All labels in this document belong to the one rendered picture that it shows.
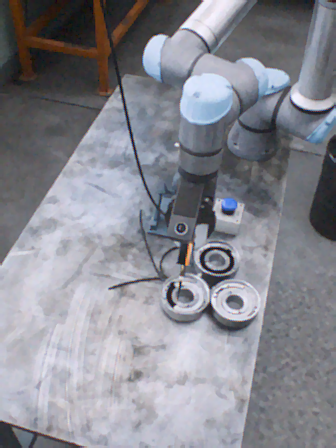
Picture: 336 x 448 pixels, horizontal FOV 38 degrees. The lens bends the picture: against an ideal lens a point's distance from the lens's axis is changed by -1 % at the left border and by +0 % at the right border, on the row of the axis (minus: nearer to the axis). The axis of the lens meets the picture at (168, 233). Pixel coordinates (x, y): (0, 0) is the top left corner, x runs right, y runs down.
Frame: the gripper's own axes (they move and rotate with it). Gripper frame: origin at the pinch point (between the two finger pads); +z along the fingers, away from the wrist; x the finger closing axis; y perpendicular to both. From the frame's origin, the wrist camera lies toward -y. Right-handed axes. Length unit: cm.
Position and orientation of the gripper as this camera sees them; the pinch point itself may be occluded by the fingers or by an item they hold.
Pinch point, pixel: (187, 246)
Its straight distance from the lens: 97.4
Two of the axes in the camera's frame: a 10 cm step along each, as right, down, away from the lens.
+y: 2.2, -7.2, 6.5
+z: -0.5, 6.6, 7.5
